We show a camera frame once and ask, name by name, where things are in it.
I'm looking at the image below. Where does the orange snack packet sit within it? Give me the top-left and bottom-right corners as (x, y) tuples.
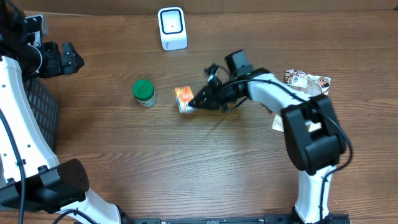
(174, 86), (194, 113)

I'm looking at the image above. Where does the green lidded jar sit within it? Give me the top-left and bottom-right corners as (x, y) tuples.
(132, 80), (157, 108)

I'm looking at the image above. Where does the grey plastic mesh basket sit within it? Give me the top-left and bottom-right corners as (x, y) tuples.
(24, 78), (60, 152)

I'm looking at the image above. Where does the white barcode scanner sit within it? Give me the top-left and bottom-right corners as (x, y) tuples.
(157, 7), (188, 51)

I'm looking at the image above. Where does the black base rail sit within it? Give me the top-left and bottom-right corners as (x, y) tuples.
(124, 213), (351, 224)

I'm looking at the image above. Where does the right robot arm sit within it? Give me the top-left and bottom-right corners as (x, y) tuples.
(188, 50), (353, 223)

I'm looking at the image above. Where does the beige plastic pouch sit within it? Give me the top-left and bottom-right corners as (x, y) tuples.
(272, 69), (331, 132)

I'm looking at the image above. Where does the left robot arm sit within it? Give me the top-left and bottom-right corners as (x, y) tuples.
(1, 1), (129, 223)

